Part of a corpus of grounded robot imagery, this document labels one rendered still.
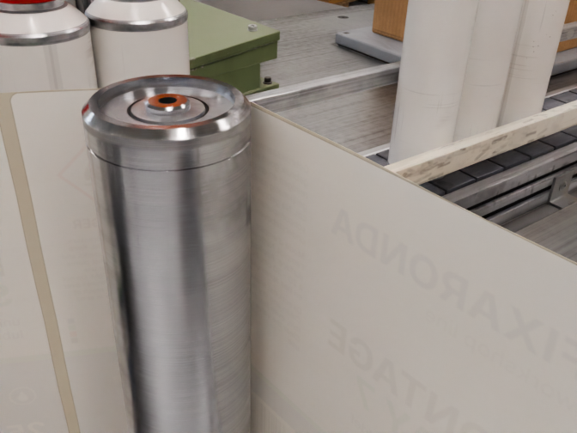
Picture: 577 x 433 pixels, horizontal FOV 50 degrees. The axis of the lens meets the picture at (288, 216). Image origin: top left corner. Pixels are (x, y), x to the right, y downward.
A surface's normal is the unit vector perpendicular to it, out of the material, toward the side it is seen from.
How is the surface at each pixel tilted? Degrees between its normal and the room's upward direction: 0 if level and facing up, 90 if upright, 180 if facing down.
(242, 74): 90
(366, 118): 0
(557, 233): 0
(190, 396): 90
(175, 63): 90
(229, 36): 4
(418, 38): 90
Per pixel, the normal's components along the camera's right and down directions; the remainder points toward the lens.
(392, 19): -0.78, 0.30
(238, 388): 0.83, 0.32
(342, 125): 0.04, -0.85
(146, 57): 0.31, 0.50
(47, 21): 0.46, -0.36
